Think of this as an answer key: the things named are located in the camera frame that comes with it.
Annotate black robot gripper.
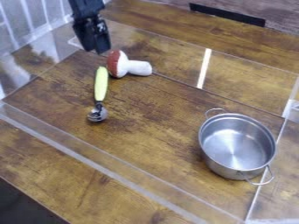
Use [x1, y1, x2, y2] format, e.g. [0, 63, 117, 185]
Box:
[68, 0, 110, 54]

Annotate red white plush mushroom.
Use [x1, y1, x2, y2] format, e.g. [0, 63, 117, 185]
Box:
[106, 50, 152, 78]

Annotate green handled metal spoon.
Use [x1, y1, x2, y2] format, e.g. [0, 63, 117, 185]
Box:
[88, 66, 108, 123]

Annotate clear acrylic triangle stand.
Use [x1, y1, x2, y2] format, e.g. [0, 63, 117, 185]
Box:
[66, 17, 90, 51]

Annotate black bar on table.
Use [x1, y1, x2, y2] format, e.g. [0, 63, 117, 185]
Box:
[189, 3, 267, 27]

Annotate stainless steel pot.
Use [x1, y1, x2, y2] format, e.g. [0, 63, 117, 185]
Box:
[197, 108, 276, 186]

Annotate clear acrylic enclosure wall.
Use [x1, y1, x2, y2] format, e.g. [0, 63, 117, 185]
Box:
[0, 23, 299, 224]

